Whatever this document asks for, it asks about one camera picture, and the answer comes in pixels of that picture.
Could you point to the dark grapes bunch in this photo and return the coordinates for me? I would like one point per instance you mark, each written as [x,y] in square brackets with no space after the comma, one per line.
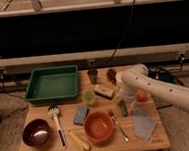
[111,75]

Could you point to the orange bowl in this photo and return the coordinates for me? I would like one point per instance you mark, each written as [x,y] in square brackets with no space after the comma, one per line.
[99,128]

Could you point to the blue sponge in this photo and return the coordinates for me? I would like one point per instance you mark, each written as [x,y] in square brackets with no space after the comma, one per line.
[81,114]

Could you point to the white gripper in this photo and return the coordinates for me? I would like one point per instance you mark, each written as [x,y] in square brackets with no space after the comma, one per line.
[126,94]

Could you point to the red tomato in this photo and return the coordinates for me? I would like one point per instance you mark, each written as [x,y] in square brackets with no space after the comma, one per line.
[141,96]

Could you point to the dark red bowl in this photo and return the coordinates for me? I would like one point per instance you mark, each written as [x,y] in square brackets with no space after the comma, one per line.
[36,133]

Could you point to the green pepper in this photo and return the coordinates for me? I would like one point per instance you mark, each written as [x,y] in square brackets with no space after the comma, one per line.
[123,108]

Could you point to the metal cup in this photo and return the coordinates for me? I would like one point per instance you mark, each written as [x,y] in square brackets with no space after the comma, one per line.
[93,75]

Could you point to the grey blue cloth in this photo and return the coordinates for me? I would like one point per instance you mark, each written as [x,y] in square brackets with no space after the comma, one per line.
[143,125]

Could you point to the yellow corn piece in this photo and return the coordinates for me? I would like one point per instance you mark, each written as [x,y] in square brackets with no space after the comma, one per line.
[84,146]

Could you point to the metal fork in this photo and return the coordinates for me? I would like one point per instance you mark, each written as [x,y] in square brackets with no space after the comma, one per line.
[114,119]

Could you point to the wooden table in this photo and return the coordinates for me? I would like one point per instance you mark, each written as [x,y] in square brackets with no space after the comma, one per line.
[158,139]

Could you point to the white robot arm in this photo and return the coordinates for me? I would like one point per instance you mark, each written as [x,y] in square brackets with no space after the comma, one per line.
[136,78]

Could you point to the green plastic tray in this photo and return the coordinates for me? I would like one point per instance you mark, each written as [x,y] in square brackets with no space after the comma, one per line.
[53,84]

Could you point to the small green cup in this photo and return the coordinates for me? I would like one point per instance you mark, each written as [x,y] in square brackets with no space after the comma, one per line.
[89,98]

